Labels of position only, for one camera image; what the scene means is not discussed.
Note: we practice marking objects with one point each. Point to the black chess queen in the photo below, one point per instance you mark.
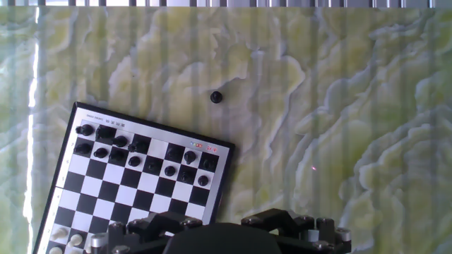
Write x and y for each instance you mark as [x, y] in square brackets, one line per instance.
[138, 146]

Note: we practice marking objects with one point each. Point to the white chess rook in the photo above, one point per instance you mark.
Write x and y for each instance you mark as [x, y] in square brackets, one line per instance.
[55, 250]

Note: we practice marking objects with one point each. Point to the black chess rook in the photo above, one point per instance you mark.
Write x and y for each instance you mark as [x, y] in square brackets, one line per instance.
[209, 164]
[84, 130]

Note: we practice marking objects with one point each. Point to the black chess king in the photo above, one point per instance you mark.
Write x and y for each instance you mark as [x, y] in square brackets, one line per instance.
[216, 97]

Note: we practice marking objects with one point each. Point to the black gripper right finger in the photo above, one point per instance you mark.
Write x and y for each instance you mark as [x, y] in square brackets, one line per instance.
[303, 225]

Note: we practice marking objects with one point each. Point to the black and white chessboard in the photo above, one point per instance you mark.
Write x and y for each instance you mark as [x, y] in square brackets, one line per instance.
[106, 190]

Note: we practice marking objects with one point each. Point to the green marble pattern mat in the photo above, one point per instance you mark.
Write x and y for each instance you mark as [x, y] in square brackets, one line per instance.
[318, 106]

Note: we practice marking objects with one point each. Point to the white chess pawn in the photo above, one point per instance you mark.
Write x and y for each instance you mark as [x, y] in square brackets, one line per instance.
[75, 240]
[59, 233]

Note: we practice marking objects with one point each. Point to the black chess knight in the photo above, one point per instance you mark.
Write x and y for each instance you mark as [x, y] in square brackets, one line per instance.
[190, 157]
[105, 133]

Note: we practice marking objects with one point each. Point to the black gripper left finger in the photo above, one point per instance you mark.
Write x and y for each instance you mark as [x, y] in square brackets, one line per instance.
[155, 225]

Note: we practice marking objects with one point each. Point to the black chess bishop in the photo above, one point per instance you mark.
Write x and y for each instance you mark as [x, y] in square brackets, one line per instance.
[173, 153]
[120, 141]

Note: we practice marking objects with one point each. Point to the black chess pawn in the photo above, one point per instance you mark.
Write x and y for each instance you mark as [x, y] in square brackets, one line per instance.
[117, 155]
[186, 176]
[152, 166]
[203, 180]
[134, 161]
[101, 152]
[169, 170]
[83, 148]

